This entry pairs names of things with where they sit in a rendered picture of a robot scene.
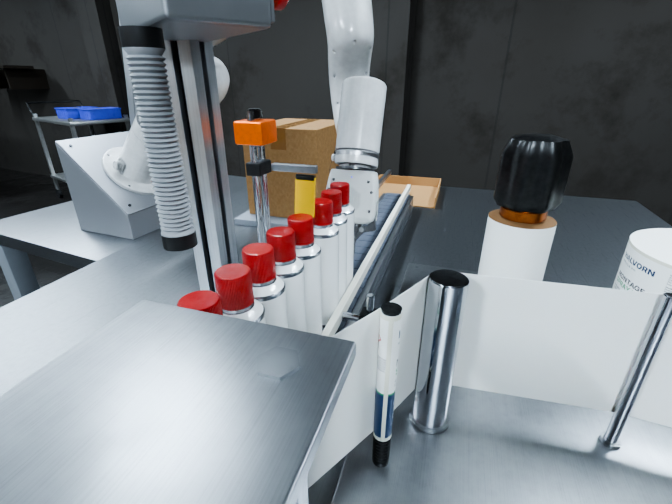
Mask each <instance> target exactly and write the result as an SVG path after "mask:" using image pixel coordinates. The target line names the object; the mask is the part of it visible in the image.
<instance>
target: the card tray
mask: <svg viewBox="0 0 672 504"><path fill-rule="evenodd" d="M408 184H409V185H411V190H410V192H409V194H410V195H412V196H414V199H413V207H424V208H434V209H435V206H436V202H437V198H438V194H439V190H440V185H441V178H426V177H412V176H398V175H390V176H389V177H388V178H387V179H386V181H385V182H384V183H383V184H382V185H381V187H380V188H379V198H380V196H381V195H382V194H383V193H399V194H402V193H403V192H404V190H405V188H406V186H407V185H408ZM379 198H378V199H379Z"/></svg>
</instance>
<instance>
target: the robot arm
mask: <svg viewBox="0 0 672 504"><path fill-rule="evenodd" d="M322 5H323V13H324V20H325V27H326V34H327V43H328V70H329V85H330V94H331V102H332V109H333V116H334V122H335V128H336V133H337V139H336V148H335V152H336V153H335V154H332V157H331V159H332V161H335V163H336V164H338V165H339V166H336V169H331V172H330V175H329V178H328V182H327V187H326V189H330V184H331V183H332V182H337V181H342V182H348V183H349V184H350V198H349V200H350V203H349V204H350V205H352V206H353V207H354V208H355V212H354V253H355V245H356V239H358V237H360V236H361V235H362V234H363V233H365V232H372V231H376V230H377V226H376V220H377V214H378V198H379V183H378V173H377V172H375V171H374V170H373V169H377V168H378V160H379V152H380V143H381V134H382V126H383V117H384V108H385V99H386V91H387V86H386V84H385V83H384V82H383V81H381V80H379V79H377V78H374V77H369V74H370V63H371V55H372V49H373V42H374V24H373V12H372V2H371V0H322ZM214 61H215V69H216V78H217V86H218V95H219V103H220V102H221V101H222V100H223V99H224V97H225V96H226V94H227V91H228V88H229V83H230V78H229V73H228V70H227V68H226V66H225V65H224V64H223V62H222V61H221V60H219V59H218V58H216V57H214ZM140 118H141V117H140V116H138V115H136V117H135V119H134V122H133V124H132V126H131V129H130V131H129V133H128V136H127V138H126V140H125V143H124V145H123V147H115V148H112V149H109V150H108V151H107V152H106V153H105V154H104V156H103V159H102V166H103V169H104V171H105V172H106V174H107V175H108V176H109V178H111V179H112V180H113V181H114V182H115V183H116V184H118V185H119V186H121V187H123V188H124V189H127V190H129V191H131V192H134V193H138V194H142V195H154V194H153V193H154V192H155V191H154V190H153V189H152V188H153V187H154V186H153V185H151V184H152V183H153V181H151V178H152V177H151V176H150V174H151V173H152V172H150V171H149V169H150V167H149V166H148V164H149V162H147V159H148V157H146V155H147V154H148V153H147V152H145V150H146V149H147V148H146V147H144V145H145V144H146V143H145V142H143V140H144V139H145V138H144V137H142V135H143V134H144V133H143V132H142V131H140V130H141V129H142V128H143V127H141V126H139V125H140V124H141V123H142V122H140V121H139V119H140ZM362 224H367V226H362Z"/></svg>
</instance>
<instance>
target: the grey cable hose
mask: <svg viewBox="0 0 672 504"><path fill-rule="evenodd" d="M118 31H119V36H120V41H121V46H122V48H123V50H124V51H125V52H126V53H127V54H128V56H127V57H126V59H127V60H129V62H128V63H127V65H129V66H130V68H129V69H128V70H129V71H130V72H132V73H131V74H130V75H129V76H130V77H132V78H133V79H132V80H131V81H130V82H132V83H133V84H134V85H133V86H132V88H133V89H135V91H134V92H133V94H135V95H137V96H136V97H135V98H134V99H135V100H137V102H136V103H135V104H136V105H137V106H139V107H138V108H137V109H136V110H138V111H139V113H138V114H137V115H138V116H140V117H141V118H140V119H139V121H140V122H142V123H141V124H140V125H139V126H141V127H143V128H142V129H141V130H140V131H142V132H143V133H144V134H143V135H142V137H144V138H145V139H144V140H143V142H145V143H146V144H145V145H144V147H146V148H147V149H146V150H145V152H147V153H148V154H147V155H146V157H148V159H147V162H149V164H148V166H149V167H150V169H149V171H150V172H152V173H151V174H150V176H151V177H152V178H151V181H153V183H152V184H151V185H153V186H154V187H153V188H152V189H153V190H154V191H155V192H154V193H153V194H154V195H156V196H155V197H154V198H155V199H156V201H155V203H156V204H158V205H157V206H156V208H158V210H157V212H158V213H159V214H158V217H160V218H159V221H160V225H161V230H162V231H161V238H162V243H163V248H164V249H165V250H167V251H184V250H188V249H191V248H193V247H195V246H196V245H197V244H198V242H197V236H196V230H195V228H194V227H193V225H194V223H193V222H192V221H193V219H192V218H191V217H192V214H190V213H191V212H192V211H191V210H189V209H190V208H191V207H190V206H189V204H190V202H189V201H188V200H189V198H188V197H187V196H188V195H189V194H188V193H186V192H187V191H188V189H186V187H187V185H186V184H185V183H186V182H187V181H186V180H185V179H184V178H185V177H186V176H185V175H183V174H184V173H185V171H183V169H184V167H183V166H182V164H183V162H182V161H180V160H182V159H183V158H182V157H180V155H181V154H182V153H181V152H179V150H180V149H181V148H180V147H178V146H179V145H180V143H179V142H177V141H178V140H179V138H178V137H176V136H177V135H178V133H177V132H175V131H176V130H177V128H176V127H174V126H175V125H176V124H177V123H175V122H174V120H176V118H174V117H173V115H174V114H175V113H174V112H172V110H173V109H174V108H173V107H172V106H171V105H172V104H173V102H171V101H170V100H171V99H172V97H171V96H169V95H170V94H171V93H172V92H170V91H169V90H168V89H169V88H170V86H169V85H167V84H168V83H169V82H170V81H169V80H167V79H166V78H167V77H168V75H167V74H166V72H167V71H168V70H167V69H166V68H164V67H165V66H166V65H167V64H166V63H164V62H163V61H165V60H166V58H164V57H163V56H162V55H163V53H164V52H165V50H166V48H165V42H164V36H163V30H162V28H158V27H151V26H134V25H127V26H118Z"/></svg>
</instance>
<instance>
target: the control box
mask: <svg viewBox="0 0 672 504"><path fill-rule="evenodd" d="M115 1H116V5H117V10H118V15H119V20H120V25H121V26H127V25H134V26H151V27H158V28H162V30H163V36H164V40H172V41H177V40H196V41H199V42H209V41H213V40H218V39H223V38H228V37H232V36H237V35H242V34H247V33H251V32H256V31H261V30H266V29H268V28H270V26H271V23H274V22H275V12H274V0H115Z"/></svg>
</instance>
